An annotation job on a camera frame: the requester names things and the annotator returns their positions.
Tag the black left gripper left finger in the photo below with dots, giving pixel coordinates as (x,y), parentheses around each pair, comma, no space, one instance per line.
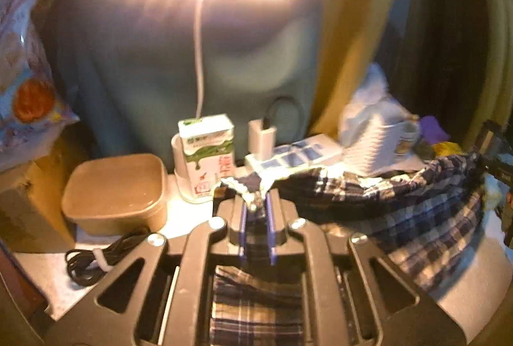
(231,207)

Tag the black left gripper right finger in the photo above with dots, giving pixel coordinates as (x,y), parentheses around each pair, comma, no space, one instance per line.
(283,247)

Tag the blue plaid pants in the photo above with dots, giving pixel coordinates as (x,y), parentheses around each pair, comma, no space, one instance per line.
(423,221)

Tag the yellow cloth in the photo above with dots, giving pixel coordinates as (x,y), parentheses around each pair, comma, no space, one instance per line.
(447,148)

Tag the green white milk carton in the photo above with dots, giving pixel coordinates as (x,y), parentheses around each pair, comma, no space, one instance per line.
(208,153)

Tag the white power strip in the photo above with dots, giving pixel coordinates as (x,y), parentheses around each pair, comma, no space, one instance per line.
(319,150)

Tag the white printed mug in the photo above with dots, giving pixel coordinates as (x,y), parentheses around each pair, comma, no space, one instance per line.
(407,139)

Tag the brown lidded plastic box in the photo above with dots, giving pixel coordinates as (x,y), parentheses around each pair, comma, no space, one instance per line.
(111,196)

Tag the white plastic basket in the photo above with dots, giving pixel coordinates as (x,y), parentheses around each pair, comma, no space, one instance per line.
(370,124)

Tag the teal curtain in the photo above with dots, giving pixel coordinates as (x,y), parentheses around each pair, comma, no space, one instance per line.
(132,69)

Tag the white textured table cloth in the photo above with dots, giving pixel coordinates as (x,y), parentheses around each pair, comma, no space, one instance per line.
(48,271)

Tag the cardboard box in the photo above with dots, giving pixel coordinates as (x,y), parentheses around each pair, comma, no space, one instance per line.
(31,215)

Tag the snack chip bag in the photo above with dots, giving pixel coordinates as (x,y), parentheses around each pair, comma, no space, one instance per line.
(33,114)

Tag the yellow curtain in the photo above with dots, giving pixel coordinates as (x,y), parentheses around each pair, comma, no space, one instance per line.
(351,31)

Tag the white charger with black cable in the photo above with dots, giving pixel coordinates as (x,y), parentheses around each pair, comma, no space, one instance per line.
(262,132)

